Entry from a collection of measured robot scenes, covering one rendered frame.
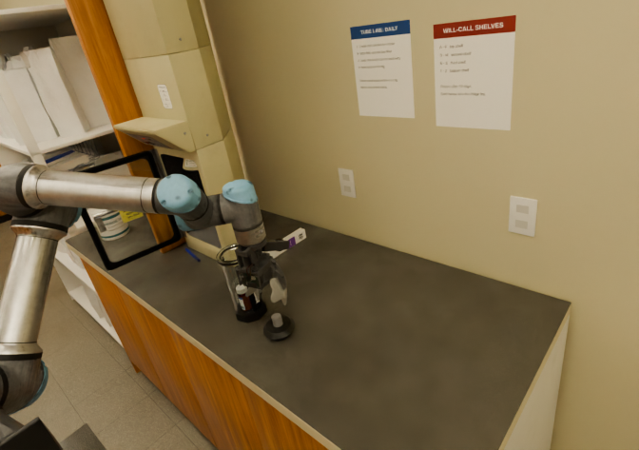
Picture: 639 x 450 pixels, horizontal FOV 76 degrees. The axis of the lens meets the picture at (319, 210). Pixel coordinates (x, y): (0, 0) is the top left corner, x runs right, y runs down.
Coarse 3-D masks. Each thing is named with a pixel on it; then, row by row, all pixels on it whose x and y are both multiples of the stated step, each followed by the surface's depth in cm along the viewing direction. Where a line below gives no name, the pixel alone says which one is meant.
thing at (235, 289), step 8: (224, 248) 122; (232, 248) 123; (216, 256) 119; (224, 256) 122; (232, 256) 124; (224, 272) 118; (232, 272) 117; (232, 280) 118; (232, 288) 120; (240, 288) 119; (232, 296) 122; (240, 296) 120; (248, 296) 121; (240, 304) 122; (248, 304) 122; (240, 312) 124; (248, 312) 123
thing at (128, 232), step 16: (144, 160) 154; (144, 176) 155; (160, 176) 159; (96, 224) 149; (112, 224) 153; (128, 224) 156; (144, 224) 160; (160, 224) 164; (112, 240) 154; (128, 240) 158; (144, 240) 161; (160, 240) 165; (112, 256) 156; (128, 256) 159
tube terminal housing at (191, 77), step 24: (144, 72) 136; (168, 72) 125; (192, 72) 128; (216, 72) 147; (144, 96) 143; (192, 96) 129; (216, 96) 141; (192, 120) 131; (216, 120) 137; (216, 144) 139; (216, 168) 141; (240, 168) 161; (216, 192) 143; (192, 240) 169
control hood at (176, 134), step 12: (132, 120) 147; (144, 120) 143; (156, 120) 139; (168, 120) 135; (180, 120) 132; (132, 132) 137; (144, 132) 129; (156, 132) 123; (168, 132) 126; (180, 132) 129; (168, 144) 131; (180, 144) 129; (192, 144) 133
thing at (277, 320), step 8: (272, 320) 115; (280, 320) 115; (288, 320) 117; (264, 328) 116; (272, 328) 115; (280, 328) 115; (288, 328) 114; (272, 336) 113; (280, 336) 113; (288, 336) 116
